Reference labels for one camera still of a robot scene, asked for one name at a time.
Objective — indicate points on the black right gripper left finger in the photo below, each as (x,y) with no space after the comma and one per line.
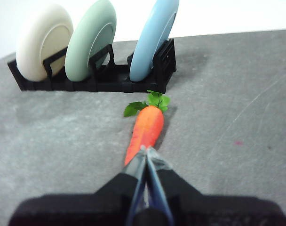
(124,186)

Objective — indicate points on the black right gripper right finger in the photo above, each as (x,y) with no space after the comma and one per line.
(171,183)

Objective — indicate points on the orange carrot with green leaves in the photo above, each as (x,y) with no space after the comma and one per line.
(147,124)

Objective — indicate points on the green plate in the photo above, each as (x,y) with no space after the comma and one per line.
(84,42)

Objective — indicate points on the black plate rack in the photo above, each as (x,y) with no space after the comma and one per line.
(110,84)

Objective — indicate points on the blue plate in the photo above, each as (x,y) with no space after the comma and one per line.
(147,40)

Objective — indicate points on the cream plate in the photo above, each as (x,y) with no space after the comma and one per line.
(32,42)

